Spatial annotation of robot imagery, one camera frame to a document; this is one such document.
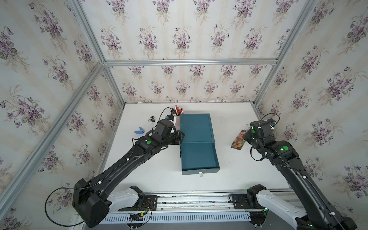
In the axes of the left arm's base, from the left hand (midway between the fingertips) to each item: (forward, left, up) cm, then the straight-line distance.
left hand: (183, 136), depth 75 cm
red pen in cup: (+27, +3, -9) cm, 29 cm away
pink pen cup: (+11, +4, -3) cm, 12 cm away
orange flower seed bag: (-3, -30, -1) cm, 30 cm away
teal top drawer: (-10, -8, -4) cm, 14 cm away
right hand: (-1, -33, +5) cm, 34 cm away
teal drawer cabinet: (+1, -8, +1) cm, 8 cm away
